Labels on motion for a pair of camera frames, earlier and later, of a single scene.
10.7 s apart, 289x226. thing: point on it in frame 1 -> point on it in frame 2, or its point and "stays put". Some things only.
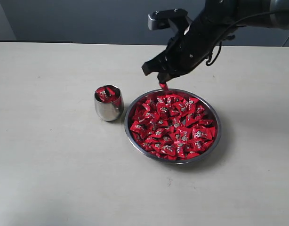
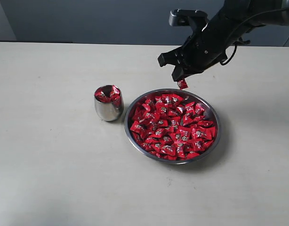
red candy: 209,133 stays put
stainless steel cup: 111,111 stays put
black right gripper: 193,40 -> 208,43
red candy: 105,94 stays put
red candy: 140,130 stays put
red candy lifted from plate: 162,84 -> 115,92
